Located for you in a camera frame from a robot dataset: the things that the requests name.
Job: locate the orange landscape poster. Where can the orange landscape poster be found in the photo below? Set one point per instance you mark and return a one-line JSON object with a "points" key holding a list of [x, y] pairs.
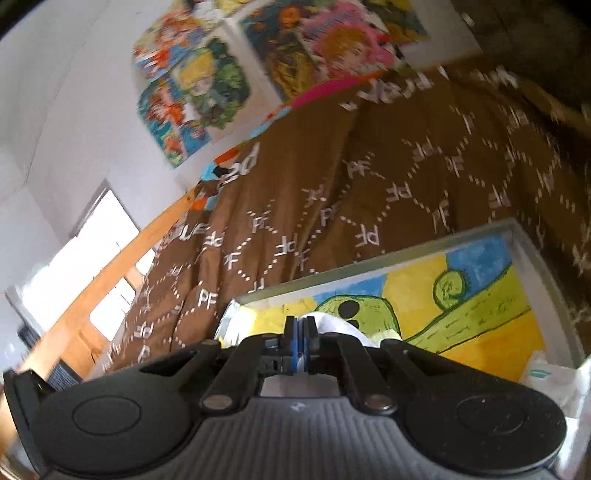
{"points": [[406, 23]]}

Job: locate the wooden bed rail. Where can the wooden bed rail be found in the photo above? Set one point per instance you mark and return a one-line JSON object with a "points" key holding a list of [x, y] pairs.
{"points": [[106, 286]]}

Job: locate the brown printed blanket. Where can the brown printed blanket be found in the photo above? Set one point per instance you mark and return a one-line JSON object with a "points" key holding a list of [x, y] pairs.
{"points": [[369, 184]]}

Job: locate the grey box with cartoon drawing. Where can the grey box with cartoon drawing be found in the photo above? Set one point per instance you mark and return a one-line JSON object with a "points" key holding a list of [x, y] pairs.
{"points": [[485, 295]]}

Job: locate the flying girl poster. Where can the flying girl poster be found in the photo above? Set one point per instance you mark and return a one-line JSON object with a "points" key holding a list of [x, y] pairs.
{"points": [[171, 41]]}

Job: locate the blue orange-haired girl poster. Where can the blue orange-haired girl poster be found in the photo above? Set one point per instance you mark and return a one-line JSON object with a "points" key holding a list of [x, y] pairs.
{"points": [[173, 124]]}

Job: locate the blond boy green poster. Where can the blond boy green poster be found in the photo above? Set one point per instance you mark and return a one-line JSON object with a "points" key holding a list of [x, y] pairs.
{"points": [[212, 83]]}

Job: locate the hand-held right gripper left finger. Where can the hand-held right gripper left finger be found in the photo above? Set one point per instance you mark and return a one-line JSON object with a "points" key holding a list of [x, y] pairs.
{"points": [[231, 369]]}

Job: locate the dark blue seaweed poster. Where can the dark blue seaweed poster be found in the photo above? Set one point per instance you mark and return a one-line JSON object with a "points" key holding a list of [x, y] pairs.
{"points": [[277, 50]]}

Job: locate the window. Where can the window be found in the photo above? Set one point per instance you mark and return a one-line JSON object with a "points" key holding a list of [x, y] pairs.
{"points": [[92, 249]]}

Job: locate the pink-haired cartoon poster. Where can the pink-haired cartoon poster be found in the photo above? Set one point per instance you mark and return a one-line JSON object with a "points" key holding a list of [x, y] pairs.
{"points": [[346, 46]]}

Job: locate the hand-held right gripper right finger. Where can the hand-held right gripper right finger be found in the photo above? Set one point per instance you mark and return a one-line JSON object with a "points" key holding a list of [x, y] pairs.
{"points": [[360, 374]]}

